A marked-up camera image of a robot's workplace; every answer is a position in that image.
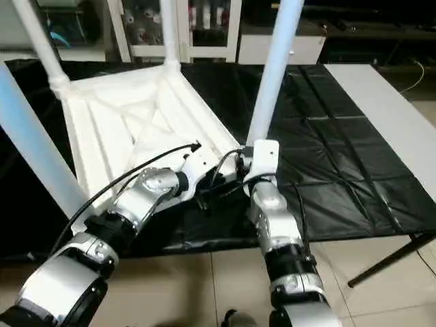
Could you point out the teal plastic object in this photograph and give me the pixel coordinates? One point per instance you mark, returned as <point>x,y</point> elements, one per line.
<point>60,35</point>

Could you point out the white plastic table leg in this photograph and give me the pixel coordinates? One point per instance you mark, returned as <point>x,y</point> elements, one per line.
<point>41,41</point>
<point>34,143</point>
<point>169,34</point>
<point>276,68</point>

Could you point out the white plastic children's table top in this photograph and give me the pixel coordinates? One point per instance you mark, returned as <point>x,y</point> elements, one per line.
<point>122,109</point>

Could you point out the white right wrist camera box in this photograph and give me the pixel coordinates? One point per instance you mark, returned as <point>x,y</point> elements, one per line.
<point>262,157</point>

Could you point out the white low drawer unit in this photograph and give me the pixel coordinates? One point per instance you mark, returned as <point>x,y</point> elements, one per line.
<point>310,49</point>

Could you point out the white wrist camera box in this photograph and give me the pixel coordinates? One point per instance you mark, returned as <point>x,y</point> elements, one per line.
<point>201,167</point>
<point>262,157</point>

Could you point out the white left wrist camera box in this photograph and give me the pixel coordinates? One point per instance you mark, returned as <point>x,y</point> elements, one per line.
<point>201,167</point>

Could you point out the black metal table leg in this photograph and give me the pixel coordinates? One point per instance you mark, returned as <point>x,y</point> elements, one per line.
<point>388,262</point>

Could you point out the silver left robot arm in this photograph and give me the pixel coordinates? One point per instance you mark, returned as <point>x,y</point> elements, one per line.
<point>143,194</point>

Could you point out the white side table board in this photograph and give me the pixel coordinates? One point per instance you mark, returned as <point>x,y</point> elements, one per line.
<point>381,122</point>

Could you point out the white glass door cabinet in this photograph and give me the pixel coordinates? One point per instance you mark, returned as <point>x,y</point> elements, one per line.
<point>204,49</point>

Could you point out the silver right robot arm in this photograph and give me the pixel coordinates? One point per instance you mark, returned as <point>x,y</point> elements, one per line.
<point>276,225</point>

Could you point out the black plastic work mat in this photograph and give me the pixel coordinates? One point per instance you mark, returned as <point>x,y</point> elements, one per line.
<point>354,170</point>

